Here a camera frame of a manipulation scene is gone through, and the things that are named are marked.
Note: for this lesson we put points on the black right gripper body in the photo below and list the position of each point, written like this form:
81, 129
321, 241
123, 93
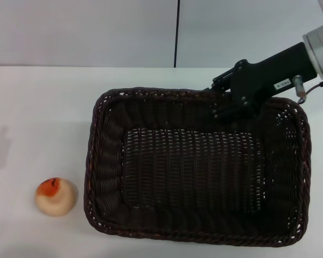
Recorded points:
269, 75

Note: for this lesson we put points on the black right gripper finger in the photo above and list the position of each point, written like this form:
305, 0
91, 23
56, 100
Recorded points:
222, 80
231, 111

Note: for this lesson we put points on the dark brown woven basket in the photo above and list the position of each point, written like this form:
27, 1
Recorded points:
191, 166

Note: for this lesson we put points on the orange and cream toy peach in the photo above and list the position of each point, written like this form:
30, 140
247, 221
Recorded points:
55, 199

